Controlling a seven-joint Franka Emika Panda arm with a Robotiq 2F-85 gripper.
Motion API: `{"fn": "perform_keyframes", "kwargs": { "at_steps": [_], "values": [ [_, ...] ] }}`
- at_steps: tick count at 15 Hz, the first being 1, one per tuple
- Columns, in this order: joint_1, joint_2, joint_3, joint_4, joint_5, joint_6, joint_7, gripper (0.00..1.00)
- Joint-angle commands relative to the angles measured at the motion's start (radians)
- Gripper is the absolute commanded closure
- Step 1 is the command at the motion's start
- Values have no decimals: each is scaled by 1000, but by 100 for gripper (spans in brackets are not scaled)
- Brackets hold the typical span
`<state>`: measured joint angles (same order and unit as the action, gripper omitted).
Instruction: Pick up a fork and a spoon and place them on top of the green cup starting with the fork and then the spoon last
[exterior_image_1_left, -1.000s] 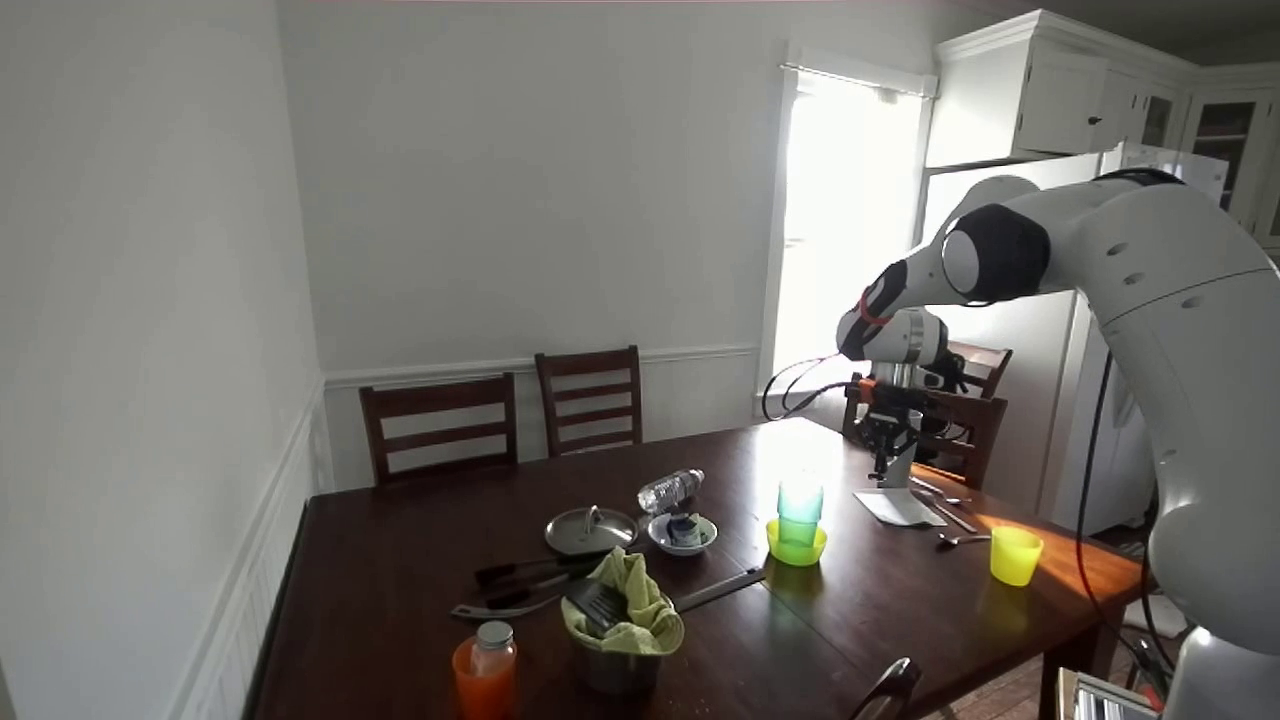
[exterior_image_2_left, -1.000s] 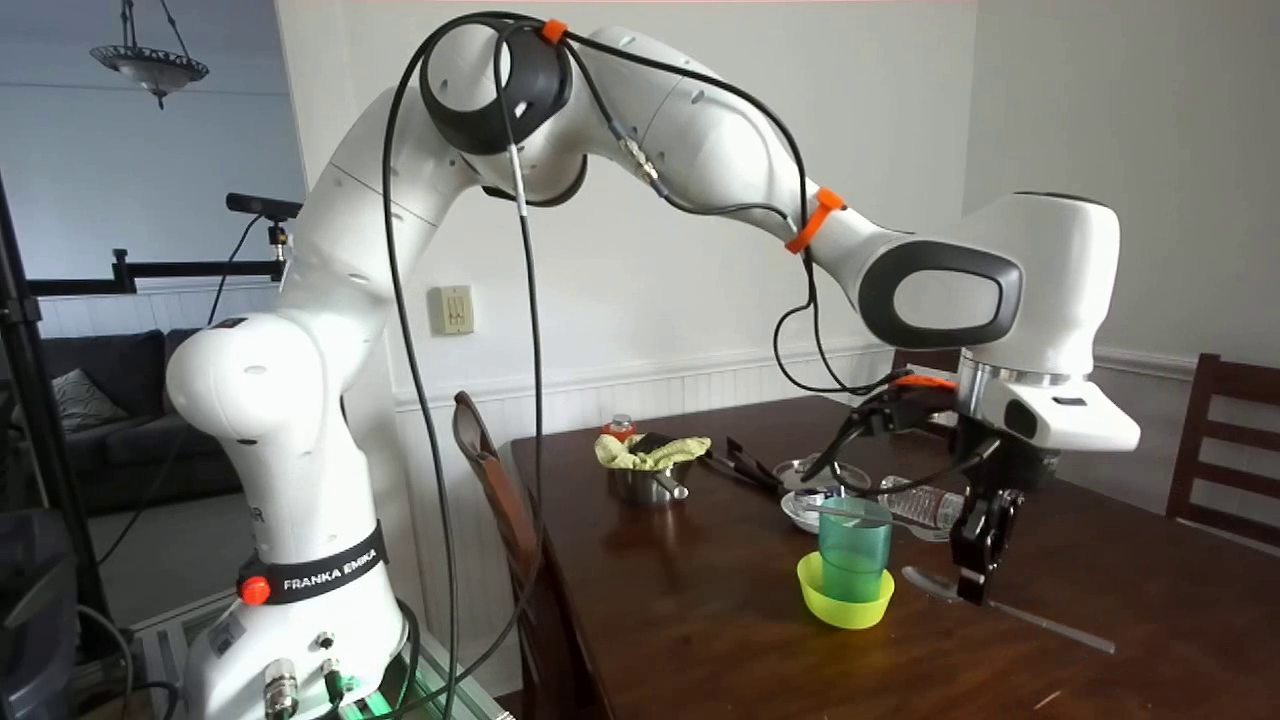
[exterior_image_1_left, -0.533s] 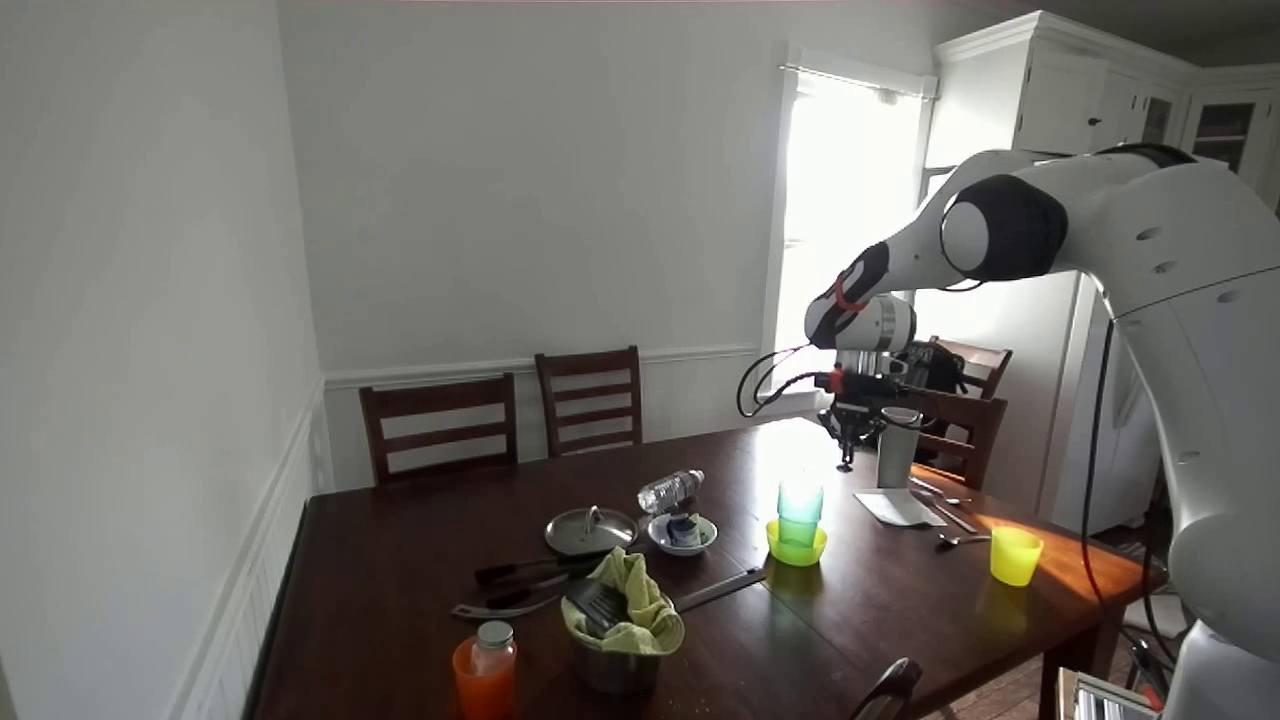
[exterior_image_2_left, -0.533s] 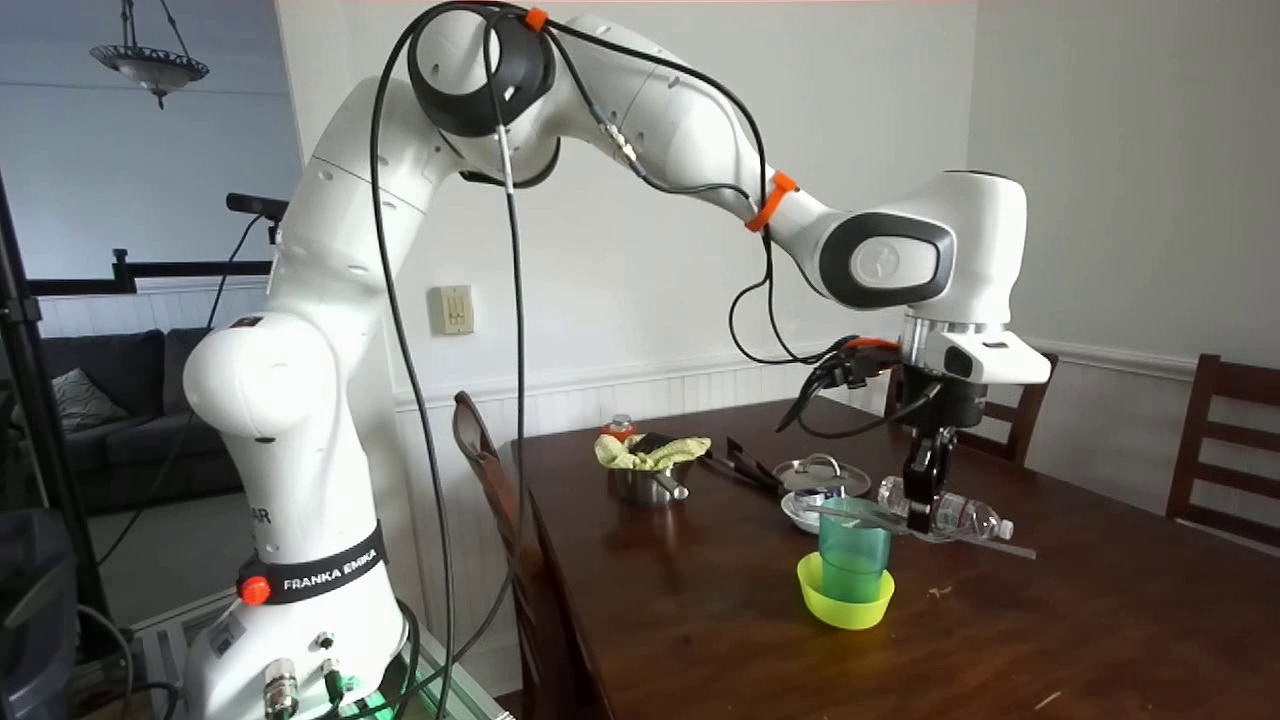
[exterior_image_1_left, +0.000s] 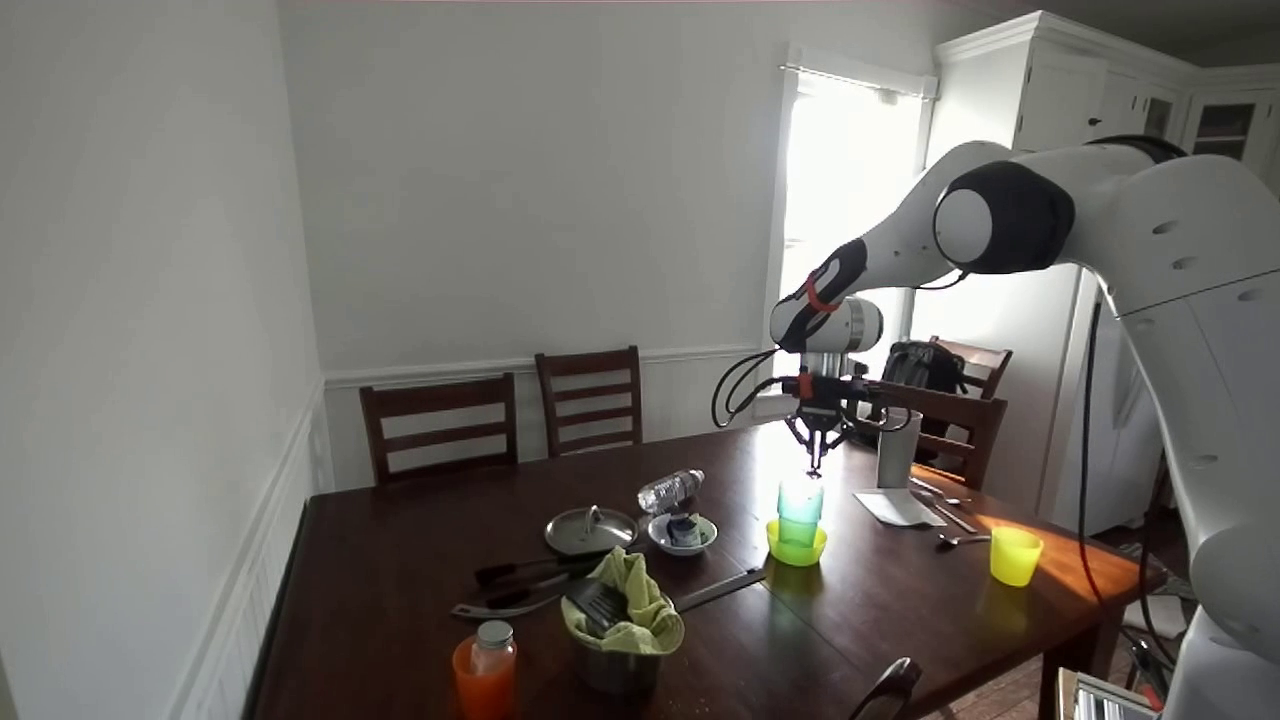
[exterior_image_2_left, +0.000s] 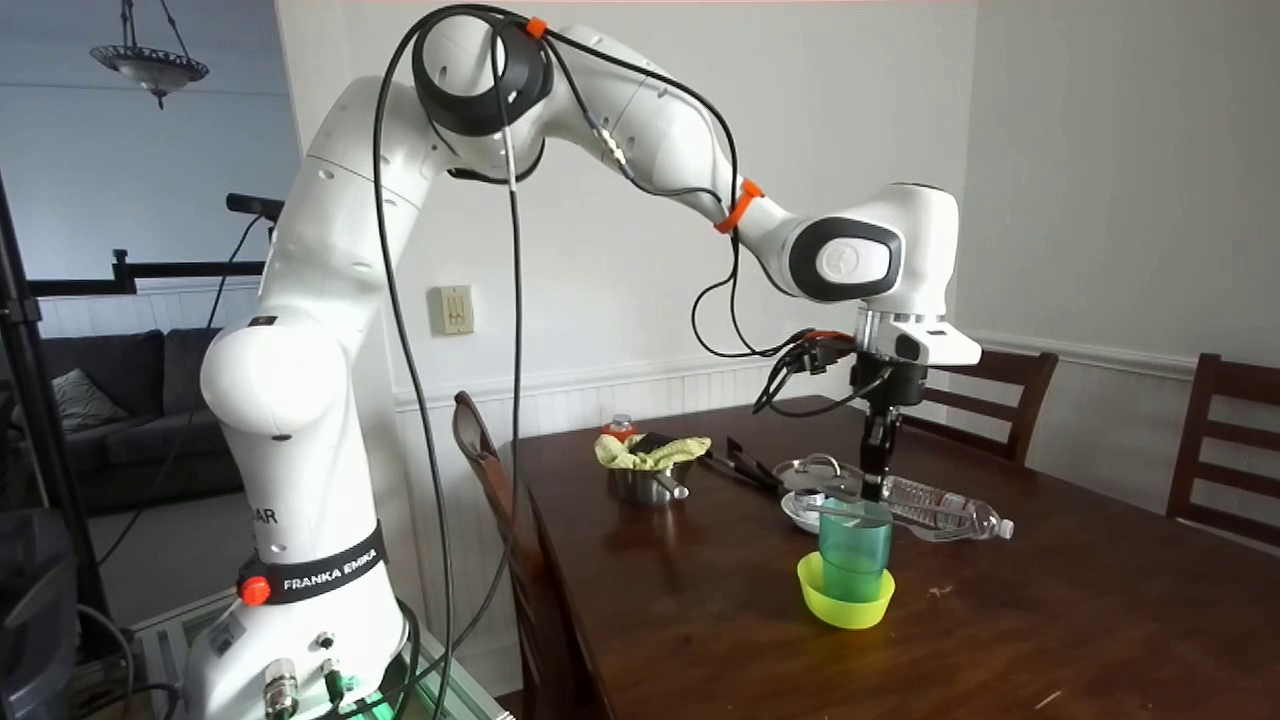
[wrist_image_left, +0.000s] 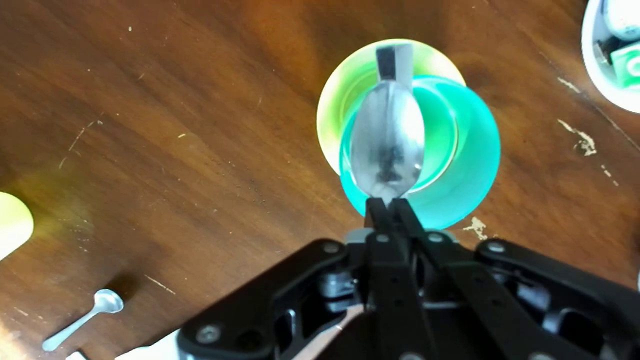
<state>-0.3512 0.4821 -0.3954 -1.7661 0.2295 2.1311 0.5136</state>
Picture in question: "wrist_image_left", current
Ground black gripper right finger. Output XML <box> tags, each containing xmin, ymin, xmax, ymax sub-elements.
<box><xmin>390</xmin><ymin>197</ymin><xmax>640</xmax><ymax>360</ymax></box>

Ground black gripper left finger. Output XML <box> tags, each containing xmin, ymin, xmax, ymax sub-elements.
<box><xmin>176</xmin><ymin>197</ymin><xmax>427</xmax><ymax>360</ymax></box>

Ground large silver metal spoon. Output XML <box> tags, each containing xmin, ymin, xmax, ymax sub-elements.
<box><xmin>347</xmin><ymin>45</ymin><xmax>427</xmax><ymax>203</ymax></box>

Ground translucent green cup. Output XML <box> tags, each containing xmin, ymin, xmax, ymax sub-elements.
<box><xmin>337</xmin><ymin>76</ymin><xmax>503</xmax><ymax>232</ymax></box>

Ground green plastic cup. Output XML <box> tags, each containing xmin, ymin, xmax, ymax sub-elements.
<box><xmin>314</xmin><ymin>37</ymin><xmax>467</xmax><ymax>172</ymax></box>

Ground yellow plastic cup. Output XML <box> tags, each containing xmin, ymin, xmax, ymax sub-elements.
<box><xmin>0</xmin><ymin>190</ymin><xmax>35</xmax><ymax>265</ymax></box>

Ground white paper napkin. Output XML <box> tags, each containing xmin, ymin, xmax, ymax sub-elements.
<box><xmin>111</xmin><ymin>328</ymin><xmax>186</xmax><ymax>360</ymax></box>

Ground white bowl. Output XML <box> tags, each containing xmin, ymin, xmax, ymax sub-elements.
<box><xmin>578</xmin><ymin>0</ymin><xmax>640</xmax><ymax>116</ymax></box>

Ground green sachet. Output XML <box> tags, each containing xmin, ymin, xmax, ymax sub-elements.
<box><xmin>608</xmin><ymin>42</ymin><xmax>640</xmax><ymax>89</ymax></box>

